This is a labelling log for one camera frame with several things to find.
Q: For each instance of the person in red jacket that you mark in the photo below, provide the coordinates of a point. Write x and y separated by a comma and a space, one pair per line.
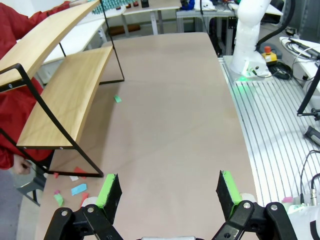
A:
12, 30

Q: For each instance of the long red paper scrap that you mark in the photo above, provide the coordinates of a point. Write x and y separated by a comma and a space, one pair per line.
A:
85, 198

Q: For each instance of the grey metal workbench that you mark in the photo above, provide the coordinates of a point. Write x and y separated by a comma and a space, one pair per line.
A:
190, 13

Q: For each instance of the person's right hand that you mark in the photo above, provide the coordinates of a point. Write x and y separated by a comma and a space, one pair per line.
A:
22, 165

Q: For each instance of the white table with boxes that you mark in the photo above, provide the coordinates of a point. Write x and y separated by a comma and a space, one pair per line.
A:
155, 6

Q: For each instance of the tiny red paper scrap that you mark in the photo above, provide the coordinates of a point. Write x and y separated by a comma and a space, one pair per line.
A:
55, 175

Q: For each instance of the teal chenille duster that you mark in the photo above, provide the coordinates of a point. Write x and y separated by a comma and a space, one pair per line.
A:
110, 5

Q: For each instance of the person's left forearm red sleeve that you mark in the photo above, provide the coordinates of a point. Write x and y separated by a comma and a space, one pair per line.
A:
58, 8

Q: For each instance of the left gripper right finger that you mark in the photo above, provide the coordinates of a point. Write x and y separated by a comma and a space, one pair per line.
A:
226, 195

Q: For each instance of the yellow emergency stop box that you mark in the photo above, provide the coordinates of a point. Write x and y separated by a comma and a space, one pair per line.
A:
270, 58

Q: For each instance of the small black box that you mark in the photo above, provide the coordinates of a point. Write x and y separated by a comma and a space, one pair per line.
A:
145, 3

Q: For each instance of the black handheld device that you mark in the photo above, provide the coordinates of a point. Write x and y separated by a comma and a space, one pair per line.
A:
313, 135

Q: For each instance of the person's left hand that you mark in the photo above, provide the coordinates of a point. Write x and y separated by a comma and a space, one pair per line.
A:
78, 3

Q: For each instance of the person's right forearm red sleeve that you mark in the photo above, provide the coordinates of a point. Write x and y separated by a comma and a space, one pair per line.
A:
7, 160

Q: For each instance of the aluminium slotted base plate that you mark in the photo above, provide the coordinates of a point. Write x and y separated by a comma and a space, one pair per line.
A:
270, 120

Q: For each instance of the two-tier wooden shelf black frame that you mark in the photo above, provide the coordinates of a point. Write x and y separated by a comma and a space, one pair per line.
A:
67, 87

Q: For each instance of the black tripod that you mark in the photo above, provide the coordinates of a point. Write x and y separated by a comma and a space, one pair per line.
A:
306, 100

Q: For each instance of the pink sticky note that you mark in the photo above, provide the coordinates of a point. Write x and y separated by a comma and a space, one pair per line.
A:
287, 199

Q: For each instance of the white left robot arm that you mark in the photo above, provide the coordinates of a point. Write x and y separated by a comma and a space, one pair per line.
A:
305, 225

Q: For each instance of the magenta paper scrap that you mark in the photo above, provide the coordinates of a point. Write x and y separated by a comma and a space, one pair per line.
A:
57, 192

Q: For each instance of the white paper scrap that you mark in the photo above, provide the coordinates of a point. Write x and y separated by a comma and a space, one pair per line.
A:
74, 178

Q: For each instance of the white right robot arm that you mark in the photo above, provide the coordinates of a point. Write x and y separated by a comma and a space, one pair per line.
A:
247, 37

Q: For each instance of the blue object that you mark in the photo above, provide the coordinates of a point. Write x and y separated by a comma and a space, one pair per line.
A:
188, 4

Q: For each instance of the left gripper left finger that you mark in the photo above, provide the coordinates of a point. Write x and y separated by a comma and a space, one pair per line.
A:
110, 197

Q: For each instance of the green paper scrap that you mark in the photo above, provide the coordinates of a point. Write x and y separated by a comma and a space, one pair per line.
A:
59, 200
117, 99

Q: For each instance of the blue paper scrap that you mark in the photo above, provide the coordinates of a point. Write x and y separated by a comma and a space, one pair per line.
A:
78, 189

